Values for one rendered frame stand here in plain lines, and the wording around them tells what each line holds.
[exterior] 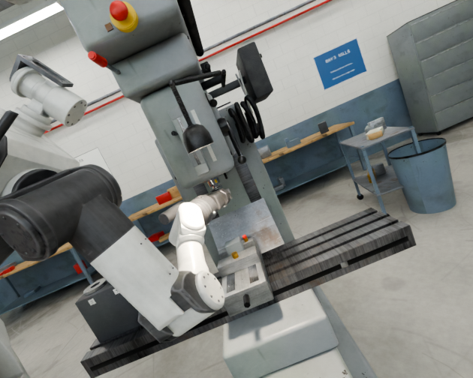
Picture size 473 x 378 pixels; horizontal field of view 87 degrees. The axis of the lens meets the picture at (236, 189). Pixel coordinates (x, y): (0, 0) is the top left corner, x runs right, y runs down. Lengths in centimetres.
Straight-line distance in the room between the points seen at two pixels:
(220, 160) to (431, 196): 243
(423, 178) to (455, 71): 338
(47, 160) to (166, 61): 43
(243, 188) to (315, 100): 430
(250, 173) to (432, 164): 195
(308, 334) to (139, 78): 90
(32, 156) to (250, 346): 73
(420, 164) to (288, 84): 323
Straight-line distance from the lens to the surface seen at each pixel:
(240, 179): 127
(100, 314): 115
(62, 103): 60
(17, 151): 53
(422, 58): 567
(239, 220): 129
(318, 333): 88
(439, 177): 292
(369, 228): 104
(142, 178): 543
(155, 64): 82
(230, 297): 82
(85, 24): 80
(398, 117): 615
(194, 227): 63
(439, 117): 578
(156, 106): 83
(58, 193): 44
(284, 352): 90
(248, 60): 114
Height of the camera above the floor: 139
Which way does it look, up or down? 10 degrees down
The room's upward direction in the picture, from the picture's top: 24 degrees counter-clockwise
